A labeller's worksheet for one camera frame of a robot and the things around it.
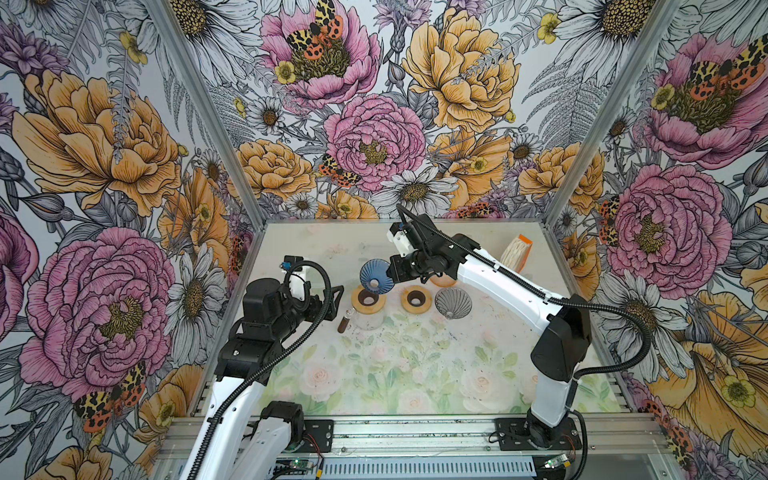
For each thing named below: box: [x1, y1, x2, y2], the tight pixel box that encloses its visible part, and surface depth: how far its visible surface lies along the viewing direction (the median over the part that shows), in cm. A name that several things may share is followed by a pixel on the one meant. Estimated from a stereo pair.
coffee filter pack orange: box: [500, 234, 533, 274], surface depth 102 cm
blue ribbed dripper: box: [360, 258, 395, 295], surface depth 83 cm
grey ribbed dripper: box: [434, 288, 473, 320], surface depth 96 cm
